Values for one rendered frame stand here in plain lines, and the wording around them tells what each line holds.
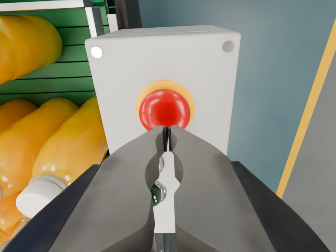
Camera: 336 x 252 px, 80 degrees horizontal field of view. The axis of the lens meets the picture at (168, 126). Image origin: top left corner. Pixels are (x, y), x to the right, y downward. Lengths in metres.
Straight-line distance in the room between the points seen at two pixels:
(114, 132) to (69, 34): 0.24
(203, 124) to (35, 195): 0.16
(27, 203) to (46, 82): 0.23
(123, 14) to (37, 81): 0.19
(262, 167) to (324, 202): 0.72
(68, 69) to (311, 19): 1.28
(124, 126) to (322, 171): 1.92
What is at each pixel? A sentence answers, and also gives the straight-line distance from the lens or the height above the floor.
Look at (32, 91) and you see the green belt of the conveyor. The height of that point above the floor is 0.90.
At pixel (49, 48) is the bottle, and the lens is 0.34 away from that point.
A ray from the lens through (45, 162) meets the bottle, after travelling 0.25.
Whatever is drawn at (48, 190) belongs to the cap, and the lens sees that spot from 0.23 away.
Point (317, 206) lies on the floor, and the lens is 2.30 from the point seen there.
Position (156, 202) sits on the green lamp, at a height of 1.11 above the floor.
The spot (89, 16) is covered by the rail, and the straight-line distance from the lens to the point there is 0.27.
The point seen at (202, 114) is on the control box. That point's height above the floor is 1.10.
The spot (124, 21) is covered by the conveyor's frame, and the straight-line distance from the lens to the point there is 0.35.
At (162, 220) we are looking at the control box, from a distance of 0.23.
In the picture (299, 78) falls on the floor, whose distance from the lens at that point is 1.49.
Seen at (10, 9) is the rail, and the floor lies 0.98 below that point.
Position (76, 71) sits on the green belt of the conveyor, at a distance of 0.38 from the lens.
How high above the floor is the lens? 1.24
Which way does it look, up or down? 61 degrees down
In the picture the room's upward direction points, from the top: 177 degrees counter-clockwise
